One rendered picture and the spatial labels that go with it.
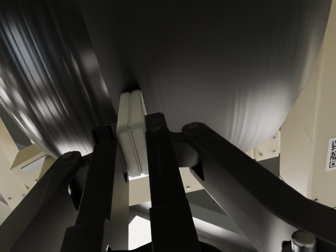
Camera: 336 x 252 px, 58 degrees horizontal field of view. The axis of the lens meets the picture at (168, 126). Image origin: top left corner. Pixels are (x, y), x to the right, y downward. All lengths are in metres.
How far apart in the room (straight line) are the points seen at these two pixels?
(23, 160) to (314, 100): 0.82
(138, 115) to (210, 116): 0.10
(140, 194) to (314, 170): 0.49
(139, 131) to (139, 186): 0.72
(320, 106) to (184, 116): 0.33
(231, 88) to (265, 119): 0.06
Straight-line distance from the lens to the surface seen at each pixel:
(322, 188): 0.66
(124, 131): 0.16
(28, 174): 1.06
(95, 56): 0.21
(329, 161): 0.62
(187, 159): 0.15
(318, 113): 0.55
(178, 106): 0.24
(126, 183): 0.16
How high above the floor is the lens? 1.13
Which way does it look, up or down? 32 degrees up
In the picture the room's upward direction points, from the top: 168 degrees clockwise
